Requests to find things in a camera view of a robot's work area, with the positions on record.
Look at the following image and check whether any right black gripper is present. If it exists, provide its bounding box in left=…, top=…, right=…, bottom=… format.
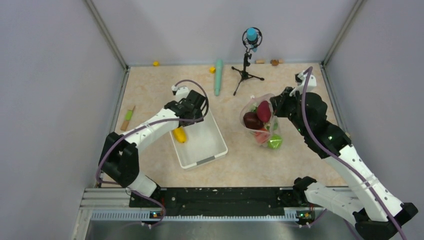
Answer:
left=270, top=86, right=309, bottom=136

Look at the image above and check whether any dark red toy vegetable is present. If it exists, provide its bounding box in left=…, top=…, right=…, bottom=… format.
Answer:
left=256, top=100, right=272, bottom=123

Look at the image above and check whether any yellow toy banana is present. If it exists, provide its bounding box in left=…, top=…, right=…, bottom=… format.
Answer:
left=172, top=126, right=187, bottom=144

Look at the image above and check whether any clear pink zip top bag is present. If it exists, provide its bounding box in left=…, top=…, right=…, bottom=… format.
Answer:
left=239, top=93, right=283, bottom=150

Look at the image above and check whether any dark purple toy mangosteen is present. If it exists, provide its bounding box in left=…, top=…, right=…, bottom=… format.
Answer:
left=242, top=111, right=264, bottom=130

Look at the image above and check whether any green toy apple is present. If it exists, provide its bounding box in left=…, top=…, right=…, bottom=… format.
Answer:
left=267, top=134, right=283, bottom=150

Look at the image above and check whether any red toy apple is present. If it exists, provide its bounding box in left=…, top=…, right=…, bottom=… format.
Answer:
left=254, top=131, right=271, bottom=145

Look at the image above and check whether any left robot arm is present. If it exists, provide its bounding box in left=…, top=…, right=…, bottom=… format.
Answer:
left=99, top=90, right=209, bottom=207

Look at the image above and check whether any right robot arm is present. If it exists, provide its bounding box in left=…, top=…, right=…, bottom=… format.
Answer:
left=270, top=87, right=418, bottom=240

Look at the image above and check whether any white perforated plastic basket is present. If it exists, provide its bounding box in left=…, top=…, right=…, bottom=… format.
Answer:
left=170, top=110, right=228, bottom=170

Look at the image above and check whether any brown wooden block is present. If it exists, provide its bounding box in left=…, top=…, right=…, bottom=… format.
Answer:
left=270, top=59, right=285, bottom=66

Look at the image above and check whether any teal cylindrical toy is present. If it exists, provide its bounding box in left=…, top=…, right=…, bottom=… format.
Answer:
left=214, top=59, right=224, bottom=96

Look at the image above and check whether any black tripod microphone stand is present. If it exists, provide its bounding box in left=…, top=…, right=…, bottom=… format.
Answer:
left=231, top=48, right=265, bottom=96

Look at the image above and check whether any green and wood toy knife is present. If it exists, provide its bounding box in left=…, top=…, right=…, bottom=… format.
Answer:
left=120, top=104, right=136, bottom=132

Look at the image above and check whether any blue microphone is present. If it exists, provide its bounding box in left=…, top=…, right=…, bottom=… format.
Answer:
left=242, top=27, right=263, bottom=53

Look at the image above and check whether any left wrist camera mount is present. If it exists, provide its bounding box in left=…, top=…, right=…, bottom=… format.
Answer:
left=171, top=85, right=190, bottom=102

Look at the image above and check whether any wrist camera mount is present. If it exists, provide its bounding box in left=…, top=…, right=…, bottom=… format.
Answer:
left=171, top=85, right=190, bottom=102
left=290, top=68, right=317, bottom=96

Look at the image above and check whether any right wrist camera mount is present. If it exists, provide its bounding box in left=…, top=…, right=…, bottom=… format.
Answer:
left=290, top=68, right=317, bottom=96

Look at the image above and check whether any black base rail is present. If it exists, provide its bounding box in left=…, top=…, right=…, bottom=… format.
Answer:
left=129, top=187, right=316, bottom=221

